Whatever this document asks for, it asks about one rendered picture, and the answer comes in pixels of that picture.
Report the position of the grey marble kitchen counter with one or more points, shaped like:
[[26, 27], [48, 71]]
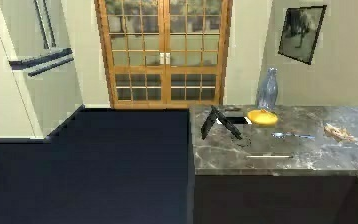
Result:
[[280, 160]]

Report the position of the wooden glazed double door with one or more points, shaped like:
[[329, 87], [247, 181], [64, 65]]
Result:
[[165, 66]]

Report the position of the yellow bowl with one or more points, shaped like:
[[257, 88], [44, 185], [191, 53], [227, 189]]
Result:
[[262, 117]]

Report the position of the clear glass bottle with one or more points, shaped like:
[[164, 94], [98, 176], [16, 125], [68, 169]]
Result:
[[267, 88]]

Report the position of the silver knife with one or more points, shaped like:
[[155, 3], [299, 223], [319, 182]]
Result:
[[269, 155]]

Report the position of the white fridge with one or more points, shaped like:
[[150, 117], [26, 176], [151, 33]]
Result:
[[27, 83]]

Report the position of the tan bread piece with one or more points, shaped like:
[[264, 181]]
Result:
[[337, 132]]

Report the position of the black framed wall picture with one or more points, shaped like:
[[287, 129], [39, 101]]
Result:
[[302, 33]]

